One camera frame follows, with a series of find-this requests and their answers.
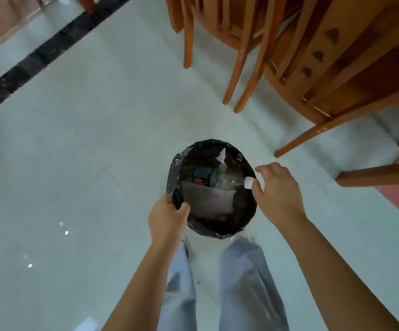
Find person's right hand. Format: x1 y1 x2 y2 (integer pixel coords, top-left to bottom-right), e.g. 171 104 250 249
251 162 307 229

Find person's left forearm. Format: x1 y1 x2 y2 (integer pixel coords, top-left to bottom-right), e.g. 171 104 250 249
101 238 186 331

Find green labelled can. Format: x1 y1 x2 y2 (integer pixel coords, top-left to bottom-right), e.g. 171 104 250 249
192 165 217 187

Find black lined waste bin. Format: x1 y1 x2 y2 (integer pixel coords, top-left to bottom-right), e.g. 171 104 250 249
166 139 258 240

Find person's left hand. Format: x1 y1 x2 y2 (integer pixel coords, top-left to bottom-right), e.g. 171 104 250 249
148 194 191 244

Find plain wooden chair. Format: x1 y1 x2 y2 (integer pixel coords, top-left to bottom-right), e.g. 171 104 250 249
165 0 289 114

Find light blue trousers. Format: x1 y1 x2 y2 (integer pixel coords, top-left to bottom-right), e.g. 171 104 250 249
156 237 290 331

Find clear white-capped plastic bottle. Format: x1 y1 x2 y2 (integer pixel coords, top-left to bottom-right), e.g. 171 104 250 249
216 170 255 191

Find wooden chair with cutout back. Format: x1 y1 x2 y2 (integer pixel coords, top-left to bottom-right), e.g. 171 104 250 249
264 0 399 159

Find person's right forearm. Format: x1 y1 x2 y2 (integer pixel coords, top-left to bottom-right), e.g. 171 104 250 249
278 216 399 331

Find clear plastic wrapper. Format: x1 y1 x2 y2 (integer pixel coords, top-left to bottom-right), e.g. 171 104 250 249
180 181 237 219

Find brown wooden cabinet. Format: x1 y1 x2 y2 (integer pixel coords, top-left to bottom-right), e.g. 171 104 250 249
0 0 100 63

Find wooden chair with red cushion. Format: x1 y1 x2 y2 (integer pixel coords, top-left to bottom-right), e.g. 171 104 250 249
335 134 399 228

